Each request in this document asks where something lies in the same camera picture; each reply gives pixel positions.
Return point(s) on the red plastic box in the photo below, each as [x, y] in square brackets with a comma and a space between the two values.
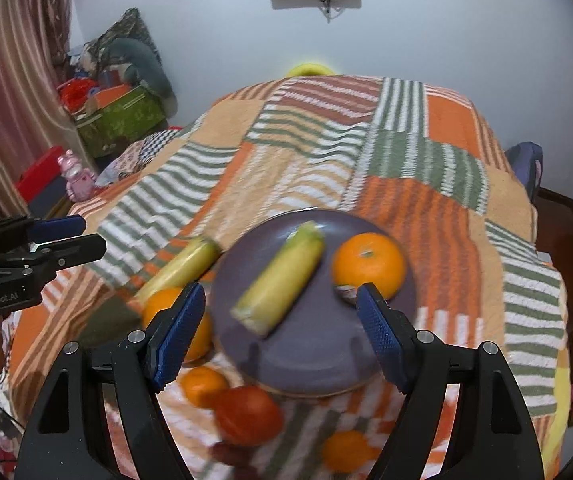
[39, 175]

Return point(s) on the pink toy figure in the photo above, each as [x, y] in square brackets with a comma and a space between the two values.
[77, 177]

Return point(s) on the green cardboard box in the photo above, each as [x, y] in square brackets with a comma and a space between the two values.
[121, 120]

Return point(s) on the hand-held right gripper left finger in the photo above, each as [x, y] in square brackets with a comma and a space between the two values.
[176, 340]

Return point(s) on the small orange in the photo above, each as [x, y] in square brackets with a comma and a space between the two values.
[349, 452]
[201, 385]

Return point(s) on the dark red grapes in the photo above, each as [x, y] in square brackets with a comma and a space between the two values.
[231, 457]

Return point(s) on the red net bag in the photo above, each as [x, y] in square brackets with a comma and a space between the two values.
[74, 92]

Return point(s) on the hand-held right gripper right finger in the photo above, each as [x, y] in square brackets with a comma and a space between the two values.
[381, 335]

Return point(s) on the purple plate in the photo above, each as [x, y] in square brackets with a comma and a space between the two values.
[316, 345]

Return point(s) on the checkered pillow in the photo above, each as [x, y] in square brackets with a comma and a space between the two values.
[141, 152]

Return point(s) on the camouflage cushion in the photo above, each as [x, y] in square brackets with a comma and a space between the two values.
[131, 27]

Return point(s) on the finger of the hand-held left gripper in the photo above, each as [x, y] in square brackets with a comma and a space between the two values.
[59, 225]
[74, 252]

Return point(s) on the striped pink curtain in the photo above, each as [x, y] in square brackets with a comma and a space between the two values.
[11, 85]

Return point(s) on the yellow plastic basin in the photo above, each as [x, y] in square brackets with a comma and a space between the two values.
[309, 68]

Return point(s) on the striped patchwork blanket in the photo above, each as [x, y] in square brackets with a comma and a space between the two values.
[316, 160]

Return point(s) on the red tomato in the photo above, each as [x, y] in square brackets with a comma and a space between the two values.
[249, 415]

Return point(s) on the yellow corn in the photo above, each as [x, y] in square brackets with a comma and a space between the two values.
[281, 280]
[181, 267]

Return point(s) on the large orange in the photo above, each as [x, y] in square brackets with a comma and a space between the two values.
[159, 305]
[366, 260]

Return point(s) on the grey clothing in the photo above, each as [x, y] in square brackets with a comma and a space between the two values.
[149, 65]

